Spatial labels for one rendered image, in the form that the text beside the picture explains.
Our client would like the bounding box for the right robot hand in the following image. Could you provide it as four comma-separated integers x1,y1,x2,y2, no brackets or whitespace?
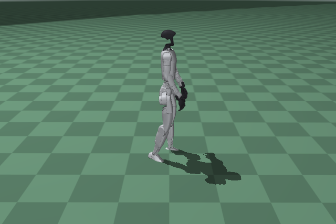
175,96,185,111

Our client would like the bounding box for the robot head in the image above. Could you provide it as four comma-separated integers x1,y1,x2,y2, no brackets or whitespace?
161,30,176,51

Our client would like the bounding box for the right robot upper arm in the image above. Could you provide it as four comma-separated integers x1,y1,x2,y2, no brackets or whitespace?
163,53,172,82

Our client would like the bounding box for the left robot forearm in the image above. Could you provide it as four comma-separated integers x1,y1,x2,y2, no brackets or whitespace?
175,70,184,87

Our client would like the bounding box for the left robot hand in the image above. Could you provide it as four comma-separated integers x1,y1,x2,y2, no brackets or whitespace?
180,82,187,100

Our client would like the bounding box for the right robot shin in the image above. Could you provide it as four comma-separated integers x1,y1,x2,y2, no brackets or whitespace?
153,126,169,156

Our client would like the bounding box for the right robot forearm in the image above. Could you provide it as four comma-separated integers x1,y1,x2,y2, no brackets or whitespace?
167,75,182,98

